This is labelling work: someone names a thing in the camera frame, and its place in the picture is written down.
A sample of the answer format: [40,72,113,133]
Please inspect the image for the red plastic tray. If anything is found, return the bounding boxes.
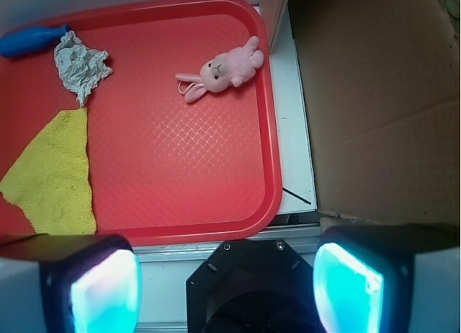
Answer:
[0,0,283,248]

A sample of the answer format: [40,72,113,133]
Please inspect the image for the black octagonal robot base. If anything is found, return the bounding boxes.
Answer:
[186,239,325,332]

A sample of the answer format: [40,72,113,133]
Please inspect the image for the pink plush bunny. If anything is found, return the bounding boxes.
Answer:
[175,36,264,104]

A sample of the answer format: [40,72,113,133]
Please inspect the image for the blue plastic bottle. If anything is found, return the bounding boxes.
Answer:
[1,25,71,58]

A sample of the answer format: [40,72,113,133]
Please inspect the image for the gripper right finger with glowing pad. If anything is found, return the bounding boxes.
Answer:
[313,223,460,332]

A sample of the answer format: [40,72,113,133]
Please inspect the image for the yellow cloth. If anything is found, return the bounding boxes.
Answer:
[1,108,97,235]

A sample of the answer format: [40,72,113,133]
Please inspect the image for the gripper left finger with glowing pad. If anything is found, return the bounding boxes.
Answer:
[1,234,141,332]

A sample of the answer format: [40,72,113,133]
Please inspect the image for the crumpled white paper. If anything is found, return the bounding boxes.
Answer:
[54,30,113,109]

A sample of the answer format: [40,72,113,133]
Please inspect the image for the brown cardboard box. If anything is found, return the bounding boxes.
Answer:
[259,0,461,226]

